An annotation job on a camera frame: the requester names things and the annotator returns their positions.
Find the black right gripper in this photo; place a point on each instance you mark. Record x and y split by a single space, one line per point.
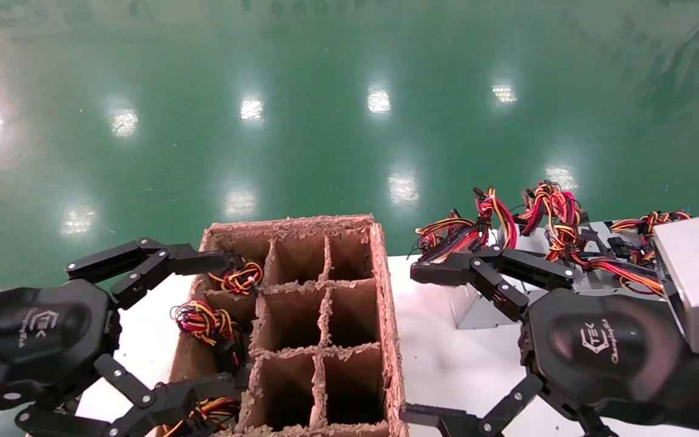
604 352

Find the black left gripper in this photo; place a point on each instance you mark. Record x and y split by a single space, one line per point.
34 340

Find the brown cardboard divider box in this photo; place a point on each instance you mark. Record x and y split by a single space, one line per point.
386 303

